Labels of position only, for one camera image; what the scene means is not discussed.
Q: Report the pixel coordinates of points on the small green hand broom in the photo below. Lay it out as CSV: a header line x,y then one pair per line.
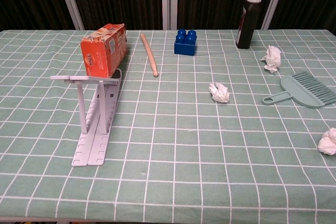
x,y
291,90

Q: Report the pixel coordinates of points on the white metal bracket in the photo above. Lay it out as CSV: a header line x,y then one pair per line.
x,y
97,150

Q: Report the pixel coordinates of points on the wooden stick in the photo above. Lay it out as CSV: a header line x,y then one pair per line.
x,y
149,53

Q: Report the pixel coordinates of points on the blue toy building block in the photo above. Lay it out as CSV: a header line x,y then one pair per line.
x,y
183,48

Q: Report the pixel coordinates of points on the green checked tablecloth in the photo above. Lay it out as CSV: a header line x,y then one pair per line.
x,y
168,155

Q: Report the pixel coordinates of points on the orange cardboard box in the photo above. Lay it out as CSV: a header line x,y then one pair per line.
x,y
99,56

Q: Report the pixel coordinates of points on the dark bottle with white cap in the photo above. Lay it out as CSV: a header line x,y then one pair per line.
x,y
246,30

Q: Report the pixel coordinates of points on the white partition frame post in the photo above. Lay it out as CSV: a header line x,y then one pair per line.
x,y
69,1
274,1

